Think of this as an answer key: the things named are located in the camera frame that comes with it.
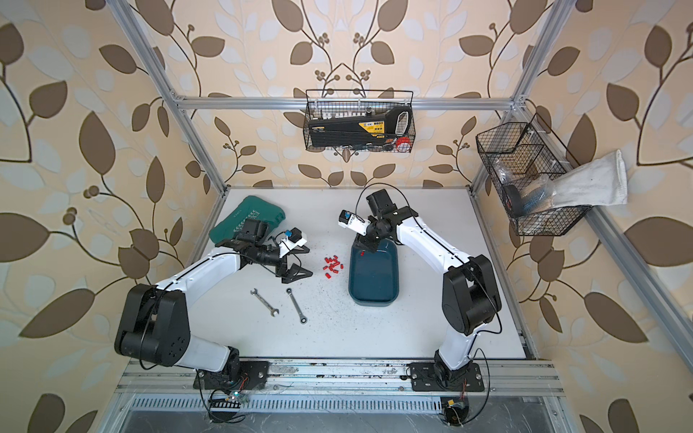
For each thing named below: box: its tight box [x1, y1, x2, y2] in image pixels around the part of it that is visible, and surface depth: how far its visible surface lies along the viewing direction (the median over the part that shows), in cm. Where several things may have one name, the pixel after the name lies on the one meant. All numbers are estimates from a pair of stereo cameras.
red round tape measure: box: [396, 136, 411, 152], surface depth 89 cm
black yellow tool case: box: [308, 105, 413, 148], surface depth 85 cm
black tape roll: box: [503, 184, 524, 219], surface depth 66 cm
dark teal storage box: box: [348, 239, 399, 307], surface depth 94 cm
